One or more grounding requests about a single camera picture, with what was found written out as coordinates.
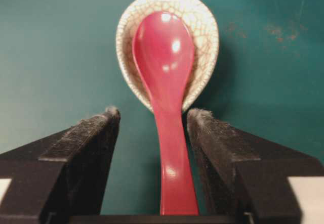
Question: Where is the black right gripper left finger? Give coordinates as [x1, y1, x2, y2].
[1, 106, 120, 223]

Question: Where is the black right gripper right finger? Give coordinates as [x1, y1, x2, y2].
[187, 108, 323, 223]

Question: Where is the pink plastic spoon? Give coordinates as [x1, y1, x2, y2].
[132, 12, 199, 215]

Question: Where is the speckled egg-shaped spoon rest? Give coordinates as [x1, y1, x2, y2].
[115, 0, 220, 111]

